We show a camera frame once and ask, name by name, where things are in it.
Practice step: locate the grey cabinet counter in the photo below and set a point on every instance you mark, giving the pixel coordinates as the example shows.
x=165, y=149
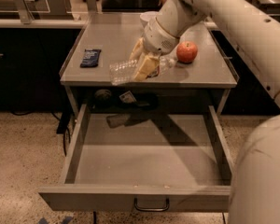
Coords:
x=208, y=72

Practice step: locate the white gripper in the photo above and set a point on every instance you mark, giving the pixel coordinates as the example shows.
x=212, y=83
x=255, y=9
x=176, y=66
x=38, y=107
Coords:
x=156, y=37

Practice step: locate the grey open top drawer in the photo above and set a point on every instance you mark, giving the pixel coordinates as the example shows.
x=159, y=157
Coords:
x=115, y=158

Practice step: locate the black drawer handle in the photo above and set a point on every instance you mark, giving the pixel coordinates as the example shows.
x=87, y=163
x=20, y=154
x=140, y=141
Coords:
x=151, y=206

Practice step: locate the small packet in cabinet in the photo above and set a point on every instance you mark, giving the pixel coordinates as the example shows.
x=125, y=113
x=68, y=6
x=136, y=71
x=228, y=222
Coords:
x=127, y=98

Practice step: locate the white ceramic bowl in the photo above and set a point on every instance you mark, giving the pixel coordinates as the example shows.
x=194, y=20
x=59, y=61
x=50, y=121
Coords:
x=147, y=16

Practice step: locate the clear plastic water bottle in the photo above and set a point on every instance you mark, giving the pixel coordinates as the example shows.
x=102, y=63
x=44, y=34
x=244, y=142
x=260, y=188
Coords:
x=125, y=72

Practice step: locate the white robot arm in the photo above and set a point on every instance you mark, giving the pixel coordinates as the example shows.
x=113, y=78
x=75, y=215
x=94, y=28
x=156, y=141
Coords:
x=255, y=186

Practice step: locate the dark blue snack packet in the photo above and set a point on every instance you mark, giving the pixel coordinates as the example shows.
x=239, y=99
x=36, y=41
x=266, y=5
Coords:
x=90, y=58

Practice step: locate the dark round object in cabinet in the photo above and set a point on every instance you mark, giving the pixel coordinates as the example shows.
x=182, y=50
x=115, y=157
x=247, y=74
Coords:
x=102, y=97

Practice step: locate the red apple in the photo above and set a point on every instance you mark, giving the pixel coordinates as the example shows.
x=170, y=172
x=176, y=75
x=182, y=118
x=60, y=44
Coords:
x=186, y=52

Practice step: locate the white horizontal rail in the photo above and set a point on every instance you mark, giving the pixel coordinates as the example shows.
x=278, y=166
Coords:
x=68, y=24

